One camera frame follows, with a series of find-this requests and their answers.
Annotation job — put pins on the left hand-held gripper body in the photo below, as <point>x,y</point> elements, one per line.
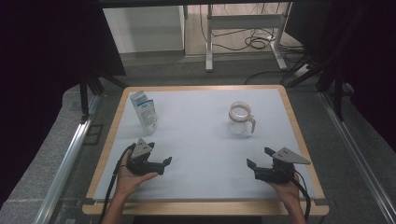
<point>141,149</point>

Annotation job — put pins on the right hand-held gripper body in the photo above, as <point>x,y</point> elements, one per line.
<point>288,155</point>

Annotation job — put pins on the white pouch with blue print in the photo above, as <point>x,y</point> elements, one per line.
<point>144,112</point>

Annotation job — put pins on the person's left hand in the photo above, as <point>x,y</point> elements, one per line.
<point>127,182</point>

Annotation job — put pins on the person's right hand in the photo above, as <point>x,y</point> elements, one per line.
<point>289,193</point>

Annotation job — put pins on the pale blue table mat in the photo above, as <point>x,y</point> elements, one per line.
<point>199,140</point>

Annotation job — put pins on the wooden table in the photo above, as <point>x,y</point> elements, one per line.
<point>199,207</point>

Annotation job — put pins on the black tripod stand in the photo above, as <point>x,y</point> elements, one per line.
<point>337,93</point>
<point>84,93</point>

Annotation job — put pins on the white power strip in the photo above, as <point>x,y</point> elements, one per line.
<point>301,71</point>

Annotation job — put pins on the white cabinet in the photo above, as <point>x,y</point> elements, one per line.
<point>143,28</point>

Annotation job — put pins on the dark curtain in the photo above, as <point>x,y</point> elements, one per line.
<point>46,62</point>
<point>367,46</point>

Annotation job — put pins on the aluminium rail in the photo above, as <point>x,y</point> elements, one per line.
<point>65,165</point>
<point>358,155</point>

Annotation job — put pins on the white metal desk frame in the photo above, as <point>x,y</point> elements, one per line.
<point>243,21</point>

